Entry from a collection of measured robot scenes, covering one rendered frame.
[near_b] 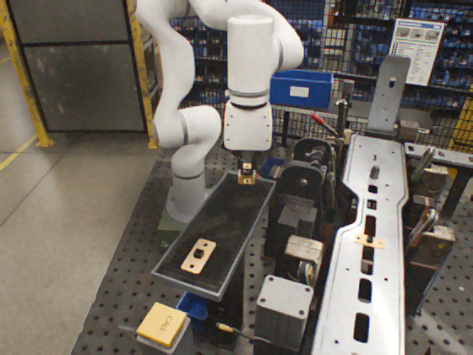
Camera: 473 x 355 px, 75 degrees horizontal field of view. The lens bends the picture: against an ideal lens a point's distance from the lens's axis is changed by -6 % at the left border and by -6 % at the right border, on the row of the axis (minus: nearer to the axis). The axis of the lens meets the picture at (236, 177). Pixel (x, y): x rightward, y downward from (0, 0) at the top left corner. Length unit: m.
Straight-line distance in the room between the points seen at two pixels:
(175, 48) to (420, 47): 1.17
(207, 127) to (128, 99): 2.35
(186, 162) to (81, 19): 2.36
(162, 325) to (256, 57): 0.48
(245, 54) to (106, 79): 2.82
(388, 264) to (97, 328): 0.88
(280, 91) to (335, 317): 1.16
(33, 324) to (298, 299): 1.77
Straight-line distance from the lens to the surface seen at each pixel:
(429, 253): 1.06
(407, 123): 1.59
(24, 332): 2.21
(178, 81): 1.03
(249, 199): 0.79
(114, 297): 1.23
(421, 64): 1.80
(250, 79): 0.63
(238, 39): 0.62
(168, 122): 1.04
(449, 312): 1.32
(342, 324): 0.79
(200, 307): 1.14
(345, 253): 0.92
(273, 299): 0.66
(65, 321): 2.14
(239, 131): 0.69
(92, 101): 3.52
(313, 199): 0.92
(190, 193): 1.21
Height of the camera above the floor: 1.65
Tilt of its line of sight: 34 degrees down
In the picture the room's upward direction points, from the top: straight up
